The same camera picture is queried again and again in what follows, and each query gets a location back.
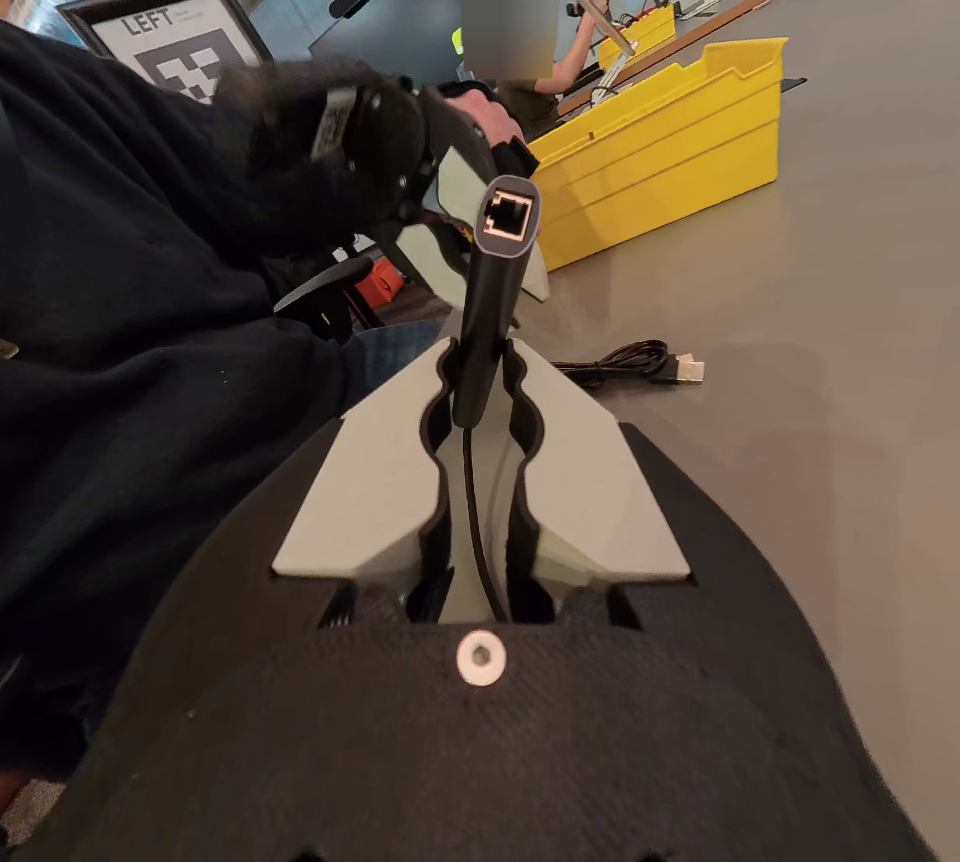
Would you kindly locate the black white framed poster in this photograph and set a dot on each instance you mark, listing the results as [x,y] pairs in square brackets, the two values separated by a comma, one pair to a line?
[172,44]

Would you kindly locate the wooden work table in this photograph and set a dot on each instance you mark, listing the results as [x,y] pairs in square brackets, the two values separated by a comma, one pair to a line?
[735,6]

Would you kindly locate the black chair armrest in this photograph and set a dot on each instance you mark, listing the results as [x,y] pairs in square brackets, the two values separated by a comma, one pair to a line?
[322,288]

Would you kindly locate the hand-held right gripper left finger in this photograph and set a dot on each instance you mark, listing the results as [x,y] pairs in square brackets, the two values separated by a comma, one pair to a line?
[360,494]

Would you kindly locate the person's blue jeans leg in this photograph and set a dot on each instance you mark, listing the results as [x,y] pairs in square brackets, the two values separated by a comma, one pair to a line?
[390,352]

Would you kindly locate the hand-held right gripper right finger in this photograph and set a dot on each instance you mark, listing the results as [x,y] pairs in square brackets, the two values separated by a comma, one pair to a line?
[600,502]

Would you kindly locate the person's left hand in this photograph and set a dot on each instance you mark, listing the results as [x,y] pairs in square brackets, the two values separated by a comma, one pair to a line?
[491,115]

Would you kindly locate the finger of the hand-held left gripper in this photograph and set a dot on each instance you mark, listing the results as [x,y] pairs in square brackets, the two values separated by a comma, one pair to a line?
[439,262]
[461,186]

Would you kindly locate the yellow plastic bin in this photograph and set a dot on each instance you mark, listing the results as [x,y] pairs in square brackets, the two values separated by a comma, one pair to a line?
[675,149]
[637,33]

